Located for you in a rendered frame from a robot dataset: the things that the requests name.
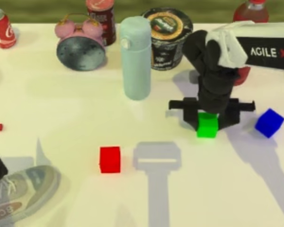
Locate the green cube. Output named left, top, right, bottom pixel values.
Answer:
left=196, top=112, right=219, bottom=139

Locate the blue cube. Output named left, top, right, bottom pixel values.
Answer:
left=254, top=108, right=284, bottom=139

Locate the red cube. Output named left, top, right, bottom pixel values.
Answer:
left=99, top=146, right=122, bottom=174

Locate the black instant noodle cup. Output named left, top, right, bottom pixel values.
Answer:
left=142, top=7, right=194, bottom=71

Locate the pale blue thermos bottle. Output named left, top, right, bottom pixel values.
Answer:
left=119, top=16, right=153, bottom=101

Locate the red drink bottle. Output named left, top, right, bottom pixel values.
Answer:
left=232, top=0, right=269, bottom=24

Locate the pink alarm clock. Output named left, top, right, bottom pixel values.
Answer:
left=56, top=13, right=107, bottom=72

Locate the dark red soda can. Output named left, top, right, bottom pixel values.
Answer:
left=85, top=0, right=117, bottom=47

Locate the grey sneaker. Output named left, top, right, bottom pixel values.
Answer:
left=0, top=165, right=62, bottom=226

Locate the red cola can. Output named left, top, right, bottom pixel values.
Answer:
left=0, top=9, right=18, bottom=49

